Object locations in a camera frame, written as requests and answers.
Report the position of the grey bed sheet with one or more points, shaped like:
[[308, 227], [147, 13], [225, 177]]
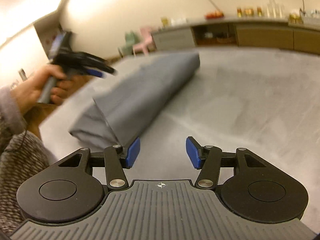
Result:
[[264, 100]]

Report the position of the green plastic chair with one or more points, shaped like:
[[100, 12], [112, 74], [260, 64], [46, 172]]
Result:
[[131, 39]]

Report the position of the person's left hand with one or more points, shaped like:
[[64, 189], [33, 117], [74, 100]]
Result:
[[28, 93]]

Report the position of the grey knit sleeve forearm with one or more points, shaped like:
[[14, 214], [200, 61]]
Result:
[[22, 156]]

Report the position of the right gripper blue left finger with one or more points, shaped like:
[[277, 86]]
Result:
[[117, 158]]

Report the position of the long grey tv sideboard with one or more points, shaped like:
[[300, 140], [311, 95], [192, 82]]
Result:
[[258, 32]]

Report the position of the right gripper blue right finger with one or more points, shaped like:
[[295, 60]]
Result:
[[207, 160]]

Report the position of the clear glass cups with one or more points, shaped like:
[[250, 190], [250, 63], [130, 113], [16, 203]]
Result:
[[274, 10]]

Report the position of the grey garment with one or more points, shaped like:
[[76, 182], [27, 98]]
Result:
[[122, 114]]

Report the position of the pink plastic chair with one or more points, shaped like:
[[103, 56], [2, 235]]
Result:
[[147, 40]]

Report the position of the red fruit plate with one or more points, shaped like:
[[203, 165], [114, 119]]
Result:
[[214, 15]]

